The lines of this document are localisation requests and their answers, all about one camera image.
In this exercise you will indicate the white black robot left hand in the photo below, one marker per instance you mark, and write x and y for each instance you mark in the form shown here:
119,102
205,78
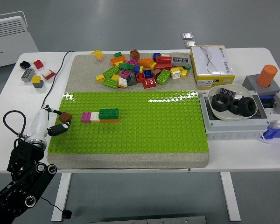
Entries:
38,126

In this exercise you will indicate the brown square toy brick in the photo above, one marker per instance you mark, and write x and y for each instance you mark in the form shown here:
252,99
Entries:
65,116

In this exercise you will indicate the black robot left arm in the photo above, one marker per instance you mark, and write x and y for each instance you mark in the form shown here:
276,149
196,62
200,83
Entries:
23,149

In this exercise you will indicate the yellow and grey toy brick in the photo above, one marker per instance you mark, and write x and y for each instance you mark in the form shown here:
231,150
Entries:
37,81

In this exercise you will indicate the white and red toy brick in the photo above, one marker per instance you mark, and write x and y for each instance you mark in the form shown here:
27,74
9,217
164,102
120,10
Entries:
48,74

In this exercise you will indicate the black toy brick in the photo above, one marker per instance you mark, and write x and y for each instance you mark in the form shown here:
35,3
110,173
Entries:
25,65

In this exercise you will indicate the orange long toy brick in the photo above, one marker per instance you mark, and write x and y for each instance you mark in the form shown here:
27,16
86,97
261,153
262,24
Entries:
109,120

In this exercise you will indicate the dark green long toy brick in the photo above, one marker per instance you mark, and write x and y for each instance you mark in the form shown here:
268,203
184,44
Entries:
109,113

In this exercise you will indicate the light green toy brick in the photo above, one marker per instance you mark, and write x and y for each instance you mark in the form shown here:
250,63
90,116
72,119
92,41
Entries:
110,82
111,71
163,77

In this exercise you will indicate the small pink toy brick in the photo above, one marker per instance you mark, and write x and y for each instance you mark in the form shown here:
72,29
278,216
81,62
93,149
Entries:
100,59

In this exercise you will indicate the yellow sloped toy brick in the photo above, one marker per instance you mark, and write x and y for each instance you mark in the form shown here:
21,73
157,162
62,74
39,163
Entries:
96,54

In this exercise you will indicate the white and orange toy brick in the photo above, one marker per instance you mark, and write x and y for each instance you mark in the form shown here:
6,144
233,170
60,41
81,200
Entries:
122,82

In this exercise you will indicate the grey sloped toy brick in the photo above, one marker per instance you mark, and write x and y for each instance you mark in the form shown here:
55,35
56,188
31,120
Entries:
131,81

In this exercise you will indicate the green studded baseplate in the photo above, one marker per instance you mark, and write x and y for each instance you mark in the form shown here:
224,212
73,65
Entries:
142,126

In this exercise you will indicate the small green toy brick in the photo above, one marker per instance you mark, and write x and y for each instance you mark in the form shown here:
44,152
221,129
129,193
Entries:
188,67
117,54

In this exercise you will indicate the blue toy brick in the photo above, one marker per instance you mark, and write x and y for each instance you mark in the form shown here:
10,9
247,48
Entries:
148,73
156,56
136,70

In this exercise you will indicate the brown tall toy brick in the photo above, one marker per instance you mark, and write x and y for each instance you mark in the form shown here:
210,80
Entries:
134,54

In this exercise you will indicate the orange rounded toy brick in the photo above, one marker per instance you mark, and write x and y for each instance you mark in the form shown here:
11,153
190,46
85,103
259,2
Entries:
145,62

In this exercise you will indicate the red long toy brick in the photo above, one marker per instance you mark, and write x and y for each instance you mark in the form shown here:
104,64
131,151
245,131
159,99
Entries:
163,67
163,60

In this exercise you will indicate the white and yellow toy brick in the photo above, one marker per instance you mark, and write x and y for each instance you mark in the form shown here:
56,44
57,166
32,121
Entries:
175,73

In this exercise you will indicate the grey long toy brick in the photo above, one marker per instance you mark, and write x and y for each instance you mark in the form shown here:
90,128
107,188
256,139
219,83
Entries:
180,61

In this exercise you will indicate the grey-brown foam mat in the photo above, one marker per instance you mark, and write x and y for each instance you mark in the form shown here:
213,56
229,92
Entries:
84,70

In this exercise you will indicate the white table leg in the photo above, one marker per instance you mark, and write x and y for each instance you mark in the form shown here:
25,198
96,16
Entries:
61,198
231,198

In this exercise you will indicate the white panel heater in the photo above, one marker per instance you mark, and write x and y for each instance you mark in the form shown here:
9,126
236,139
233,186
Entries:
9,39

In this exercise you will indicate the silver floor socket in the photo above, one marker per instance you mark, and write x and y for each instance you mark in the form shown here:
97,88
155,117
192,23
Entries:
187,35
190,44

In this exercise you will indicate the large black hex nut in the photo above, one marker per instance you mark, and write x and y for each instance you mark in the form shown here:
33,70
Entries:
215,103
243,109

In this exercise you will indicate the yellow and white cardboard box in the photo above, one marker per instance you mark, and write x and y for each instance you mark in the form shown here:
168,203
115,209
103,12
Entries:
210,63

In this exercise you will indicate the white bowl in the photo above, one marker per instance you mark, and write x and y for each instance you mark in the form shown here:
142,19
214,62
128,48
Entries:
224,116

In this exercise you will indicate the purple circuit board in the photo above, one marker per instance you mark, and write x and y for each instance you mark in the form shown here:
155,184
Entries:
227,92

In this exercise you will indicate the small black hex nut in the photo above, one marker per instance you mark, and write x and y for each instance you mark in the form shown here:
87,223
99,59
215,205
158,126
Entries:
234,109

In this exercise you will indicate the grey junction box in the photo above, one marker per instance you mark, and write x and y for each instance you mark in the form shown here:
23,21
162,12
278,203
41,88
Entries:
235,130

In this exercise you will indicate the grey block with hole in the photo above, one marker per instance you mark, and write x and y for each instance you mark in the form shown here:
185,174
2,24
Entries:
249,81

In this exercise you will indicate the orange cylinder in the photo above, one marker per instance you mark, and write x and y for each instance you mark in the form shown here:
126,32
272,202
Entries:
267,74

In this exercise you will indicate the blue plastic block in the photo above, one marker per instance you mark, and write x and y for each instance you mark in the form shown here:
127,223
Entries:
278,133

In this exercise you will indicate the blue and black rail block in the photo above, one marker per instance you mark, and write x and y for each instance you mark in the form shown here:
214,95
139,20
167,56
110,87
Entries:
266,101

